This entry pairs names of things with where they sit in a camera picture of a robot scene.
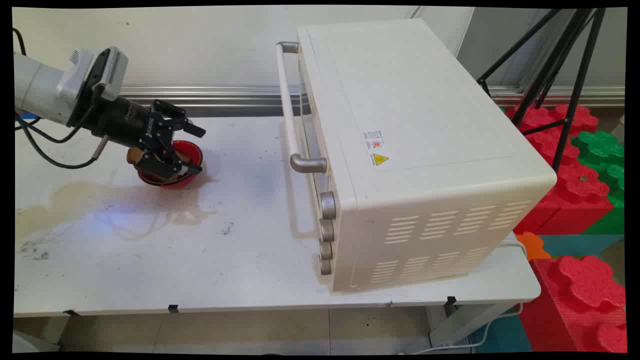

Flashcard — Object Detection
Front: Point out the brown bread slice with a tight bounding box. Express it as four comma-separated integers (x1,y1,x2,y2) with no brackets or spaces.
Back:
126,146,193,182

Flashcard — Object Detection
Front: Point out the large red foam block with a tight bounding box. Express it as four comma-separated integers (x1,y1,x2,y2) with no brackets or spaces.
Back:
519,255,628,354

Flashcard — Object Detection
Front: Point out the black cable with metal plug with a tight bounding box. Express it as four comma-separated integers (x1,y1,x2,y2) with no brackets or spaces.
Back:
15,112,110,170

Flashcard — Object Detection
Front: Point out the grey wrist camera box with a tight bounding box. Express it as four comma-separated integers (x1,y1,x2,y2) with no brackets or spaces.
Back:
56,46,129,104

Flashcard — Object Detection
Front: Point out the white toaster oven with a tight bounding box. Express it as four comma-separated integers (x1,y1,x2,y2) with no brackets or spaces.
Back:
295,18,558,294

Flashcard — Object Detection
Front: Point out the white oven power cable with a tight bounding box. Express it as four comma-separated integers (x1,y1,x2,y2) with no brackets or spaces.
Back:
399,239,529,356

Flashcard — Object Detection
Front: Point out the black tripod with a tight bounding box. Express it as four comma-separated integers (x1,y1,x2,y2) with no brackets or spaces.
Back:
476,7,607,174

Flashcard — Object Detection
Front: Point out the aluminium wall rail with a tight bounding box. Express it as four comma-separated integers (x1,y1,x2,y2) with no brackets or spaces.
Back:
119,85,626,109

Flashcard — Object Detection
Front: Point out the white table leg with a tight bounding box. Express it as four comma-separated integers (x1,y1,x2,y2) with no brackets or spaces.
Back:
426,301,517,349

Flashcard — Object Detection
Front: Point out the red bowl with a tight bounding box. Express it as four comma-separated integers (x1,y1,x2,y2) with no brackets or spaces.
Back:
136,140,204,189

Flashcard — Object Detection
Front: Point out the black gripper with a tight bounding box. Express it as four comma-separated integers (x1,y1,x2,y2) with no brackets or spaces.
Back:
75,95,207,181

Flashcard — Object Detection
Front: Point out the black camera cable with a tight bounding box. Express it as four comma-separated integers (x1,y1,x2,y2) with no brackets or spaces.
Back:
17,85,103,145

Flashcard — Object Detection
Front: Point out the teal foam mat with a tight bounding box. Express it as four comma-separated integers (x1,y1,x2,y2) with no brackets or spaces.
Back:
537,234,625,259

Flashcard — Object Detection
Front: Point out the orange foam piece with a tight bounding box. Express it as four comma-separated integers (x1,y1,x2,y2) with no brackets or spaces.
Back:
516,231,553,262

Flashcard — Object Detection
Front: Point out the green foam block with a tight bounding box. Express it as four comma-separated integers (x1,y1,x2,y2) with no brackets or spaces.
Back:
570,131,626,236

